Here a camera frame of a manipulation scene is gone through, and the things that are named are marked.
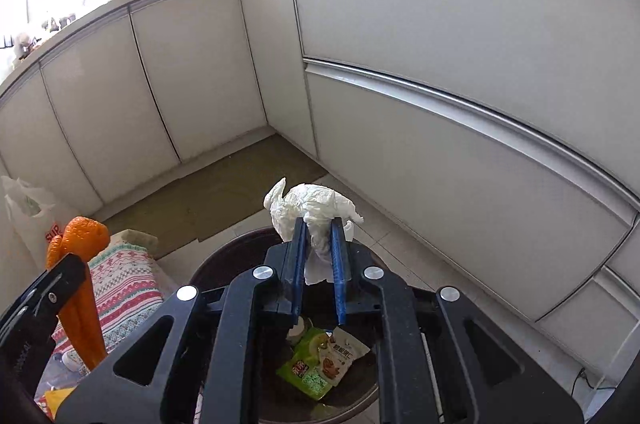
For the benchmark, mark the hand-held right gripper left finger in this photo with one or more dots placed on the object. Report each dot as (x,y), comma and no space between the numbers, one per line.
(296,274)

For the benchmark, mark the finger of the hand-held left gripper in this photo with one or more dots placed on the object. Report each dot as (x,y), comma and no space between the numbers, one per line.
(65,279)

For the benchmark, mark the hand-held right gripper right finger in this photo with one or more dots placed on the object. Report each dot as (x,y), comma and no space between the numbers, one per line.
(340,279)

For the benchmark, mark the orange peel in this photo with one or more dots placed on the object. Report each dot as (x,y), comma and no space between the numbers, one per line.
(82,239)

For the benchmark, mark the white tissue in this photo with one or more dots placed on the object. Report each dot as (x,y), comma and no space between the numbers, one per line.
(310,204)

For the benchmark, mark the brown plastic bucket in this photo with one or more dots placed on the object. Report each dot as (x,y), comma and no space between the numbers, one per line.
(360,379)

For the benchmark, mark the yellow packet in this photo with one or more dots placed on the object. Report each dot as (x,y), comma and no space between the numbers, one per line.
(50,404)

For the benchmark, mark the patterned striped blanket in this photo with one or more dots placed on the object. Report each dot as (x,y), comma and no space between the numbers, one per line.
(125,284)

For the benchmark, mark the white plastic shopping bag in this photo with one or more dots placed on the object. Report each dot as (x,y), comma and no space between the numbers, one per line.
(30,224)

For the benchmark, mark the white brown snack packet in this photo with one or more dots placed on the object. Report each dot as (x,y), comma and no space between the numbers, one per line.
(342,356)

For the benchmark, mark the green snack packet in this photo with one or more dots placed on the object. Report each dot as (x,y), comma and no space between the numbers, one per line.
(305,369)

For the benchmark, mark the brown floor mat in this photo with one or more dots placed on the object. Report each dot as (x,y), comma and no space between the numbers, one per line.
(225,194)

